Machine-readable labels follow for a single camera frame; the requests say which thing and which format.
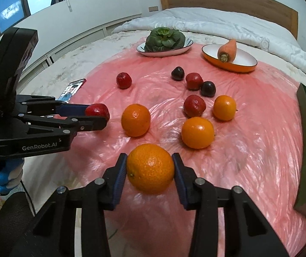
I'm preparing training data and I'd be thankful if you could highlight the large front orange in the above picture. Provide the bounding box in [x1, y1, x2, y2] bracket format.
[126, 143, 174, 195]

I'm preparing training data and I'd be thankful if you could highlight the small orange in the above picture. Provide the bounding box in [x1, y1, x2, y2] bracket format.
[212, 95, 237, 121]

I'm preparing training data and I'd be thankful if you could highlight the dark plum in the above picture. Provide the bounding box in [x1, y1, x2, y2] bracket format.
[200, 81, 216, 97]
[171, 66, 185, 81]

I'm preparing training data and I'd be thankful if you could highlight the blue gloved hand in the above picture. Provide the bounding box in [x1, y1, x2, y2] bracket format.
[0, 158, 24, 196]

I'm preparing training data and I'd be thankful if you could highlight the smartphone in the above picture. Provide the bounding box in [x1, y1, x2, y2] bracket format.
[57, 78, 86, 103]

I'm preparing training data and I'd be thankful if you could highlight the floral bed sheet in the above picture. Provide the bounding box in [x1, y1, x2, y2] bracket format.
[23, 31, 306, 209]

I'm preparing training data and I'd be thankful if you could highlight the pink plastic sheet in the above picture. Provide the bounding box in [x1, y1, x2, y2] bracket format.
[63, 44, 306, 256]

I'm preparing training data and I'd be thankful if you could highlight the green leafy vegetable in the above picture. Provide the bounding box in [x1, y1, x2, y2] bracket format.
[144, 27, 186, 52]

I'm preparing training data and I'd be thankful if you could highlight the white oval dish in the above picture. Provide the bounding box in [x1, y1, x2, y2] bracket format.
[136, 38, 194, 58]

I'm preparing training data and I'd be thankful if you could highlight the orange rimmed white plate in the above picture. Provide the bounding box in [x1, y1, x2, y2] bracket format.
[201, 43, 258, 73]

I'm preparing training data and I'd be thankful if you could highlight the carrot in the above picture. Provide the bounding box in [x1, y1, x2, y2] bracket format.
[217, 39, 237, 63]

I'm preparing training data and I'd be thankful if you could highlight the white duvet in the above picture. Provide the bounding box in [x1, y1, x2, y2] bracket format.
[113, 7, 306, 74]

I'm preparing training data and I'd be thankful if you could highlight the wooden headboard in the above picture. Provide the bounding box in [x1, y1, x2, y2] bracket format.
[160, 0, 298, 38]

